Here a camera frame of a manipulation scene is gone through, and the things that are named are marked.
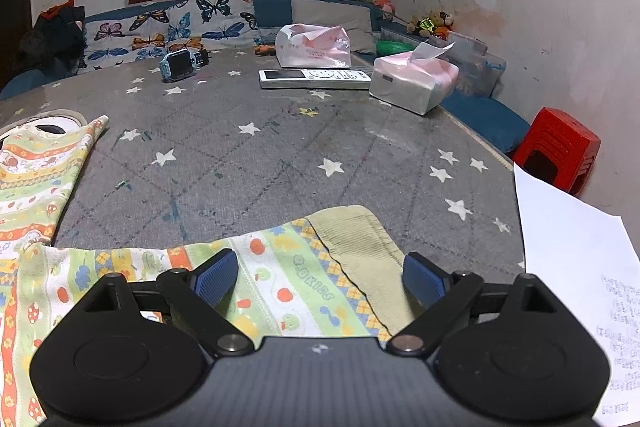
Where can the orange small toy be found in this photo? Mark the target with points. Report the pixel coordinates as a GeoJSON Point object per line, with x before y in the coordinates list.
{"type": "Point", "coordinates": [263, 50]}

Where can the patterned children's pajama garment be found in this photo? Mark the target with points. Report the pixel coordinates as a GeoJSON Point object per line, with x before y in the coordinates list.
{"type": "Point", "coordinates": [295, 277]}

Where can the pink tissue pack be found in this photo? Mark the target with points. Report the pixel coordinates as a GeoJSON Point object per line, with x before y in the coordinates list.
{"type": "Point", "coordinates": [412, 82]}

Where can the pink white plastic bag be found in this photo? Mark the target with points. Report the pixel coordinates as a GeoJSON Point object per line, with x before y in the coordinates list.
{"type": "Point", "coordinates": [314, 46]}

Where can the clear plastic storage box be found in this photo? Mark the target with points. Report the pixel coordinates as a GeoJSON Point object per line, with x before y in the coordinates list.
{"type": "Point", "coordinates": [472, 62]}

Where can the grey star print tablecloth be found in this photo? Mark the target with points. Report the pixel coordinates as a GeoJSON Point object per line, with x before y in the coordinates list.
{"type": "Point", "coordinates": [280, 157]}

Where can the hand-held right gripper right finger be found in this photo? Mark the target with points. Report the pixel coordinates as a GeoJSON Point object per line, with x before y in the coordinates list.
{"type": "Point", "coordinates": [422, 277]}

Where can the butterfly print pillow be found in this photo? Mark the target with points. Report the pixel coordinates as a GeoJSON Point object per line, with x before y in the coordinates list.
{"type": "Point", "coordinates": [170, 29]}

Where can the blue children's smartwatch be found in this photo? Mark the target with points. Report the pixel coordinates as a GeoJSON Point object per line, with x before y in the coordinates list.
{"type": "Point", "coordinates": [176, 64]}

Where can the red plastic stool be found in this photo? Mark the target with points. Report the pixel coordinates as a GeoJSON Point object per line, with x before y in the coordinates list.
{"type": "Point", "coordinates": [560, 149]}

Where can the white remote control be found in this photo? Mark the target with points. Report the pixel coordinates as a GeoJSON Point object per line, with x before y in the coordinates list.
{"type": "Point", "coordinates": [315, 78]}

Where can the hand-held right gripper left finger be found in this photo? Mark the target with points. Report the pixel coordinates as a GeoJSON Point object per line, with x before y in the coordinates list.
{"type": "Point", "coordinates": [218, 276]}

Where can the white paper sheet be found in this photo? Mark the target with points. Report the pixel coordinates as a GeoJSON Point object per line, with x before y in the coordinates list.
{"type": "Point", "coordinates": [585, 287]}

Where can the green plastic bag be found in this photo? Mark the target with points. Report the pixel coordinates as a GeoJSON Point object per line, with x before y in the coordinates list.
{"type": "Point", "coordinates": [395, 47]}

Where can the plush toy with yellow vest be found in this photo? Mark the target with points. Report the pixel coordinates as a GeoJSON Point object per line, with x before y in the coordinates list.
{"type": "Point", "coordinates": [429, 24]}

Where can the grey pillow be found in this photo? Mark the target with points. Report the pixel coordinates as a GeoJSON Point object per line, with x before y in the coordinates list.
{"type": "Point", "coordinates": [332, 22]}

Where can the dark clothes pile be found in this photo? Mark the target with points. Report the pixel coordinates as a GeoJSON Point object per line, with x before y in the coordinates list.
{"type": "Point", "coordinates": [50, 39]}

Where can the blue sofa cushion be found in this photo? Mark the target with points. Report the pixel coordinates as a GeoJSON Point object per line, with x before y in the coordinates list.
{"type": "Point", "coordinates": [487, 119]}

